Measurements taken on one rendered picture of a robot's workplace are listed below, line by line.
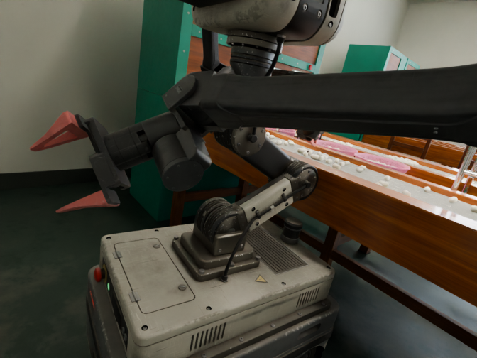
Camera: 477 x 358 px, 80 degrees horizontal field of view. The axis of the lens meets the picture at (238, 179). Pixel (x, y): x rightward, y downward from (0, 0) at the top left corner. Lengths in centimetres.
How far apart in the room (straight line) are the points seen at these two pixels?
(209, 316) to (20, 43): 210
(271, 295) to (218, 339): 18
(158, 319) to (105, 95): 209
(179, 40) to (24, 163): 144
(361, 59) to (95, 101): 330
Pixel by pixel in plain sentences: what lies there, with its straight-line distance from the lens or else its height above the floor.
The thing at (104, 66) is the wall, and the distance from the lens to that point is 257.
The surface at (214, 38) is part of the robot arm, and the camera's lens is 125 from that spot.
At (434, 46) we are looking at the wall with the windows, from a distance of 666.
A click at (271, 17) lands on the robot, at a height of 113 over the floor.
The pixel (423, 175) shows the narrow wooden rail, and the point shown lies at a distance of 172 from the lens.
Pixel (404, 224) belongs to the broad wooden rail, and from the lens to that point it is 97.
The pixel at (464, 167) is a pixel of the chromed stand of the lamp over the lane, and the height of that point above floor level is 86.
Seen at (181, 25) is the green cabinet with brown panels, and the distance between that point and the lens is 183.
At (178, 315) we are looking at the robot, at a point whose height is 47.
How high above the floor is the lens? 99
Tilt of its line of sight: 18 degrees down
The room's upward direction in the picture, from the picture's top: 11 degrees clockwise
